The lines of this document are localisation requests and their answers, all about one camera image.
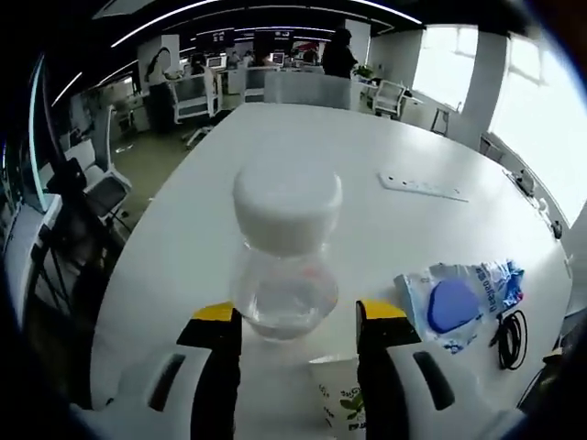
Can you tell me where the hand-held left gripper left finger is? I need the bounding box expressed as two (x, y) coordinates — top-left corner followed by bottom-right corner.
(68, 301), (243, 440)

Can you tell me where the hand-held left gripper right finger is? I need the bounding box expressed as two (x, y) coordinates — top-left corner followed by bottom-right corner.
(355, 297), (524, 440)

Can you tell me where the white paper cup green print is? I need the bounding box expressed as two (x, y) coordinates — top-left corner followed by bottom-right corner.
(306, 357), (368, 440)

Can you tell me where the blue white plastic package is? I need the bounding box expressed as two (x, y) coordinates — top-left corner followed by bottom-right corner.
(393, 261), (501, 357)

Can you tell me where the blue rounded pad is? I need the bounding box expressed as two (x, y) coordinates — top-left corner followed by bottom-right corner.
(426, 280), (482, 336)

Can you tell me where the clear plastic bottle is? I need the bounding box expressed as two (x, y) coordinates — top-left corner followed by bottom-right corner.
(228, 159), (344, 343)

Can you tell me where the black cable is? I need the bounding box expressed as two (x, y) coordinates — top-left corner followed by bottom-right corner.
(488, 309), (528, 371)

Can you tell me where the white table cover plate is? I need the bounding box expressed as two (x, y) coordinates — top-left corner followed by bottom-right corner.
(378, 170), (470, 203)

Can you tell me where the white office chair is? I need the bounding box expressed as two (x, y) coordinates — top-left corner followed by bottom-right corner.
(173, 68), (221, 150)
(374, 80), (407, 121)
(84, 164), (134, 230)

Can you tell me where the white table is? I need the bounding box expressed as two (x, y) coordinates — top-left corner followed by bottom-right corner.
(91, 103), (574, 440)

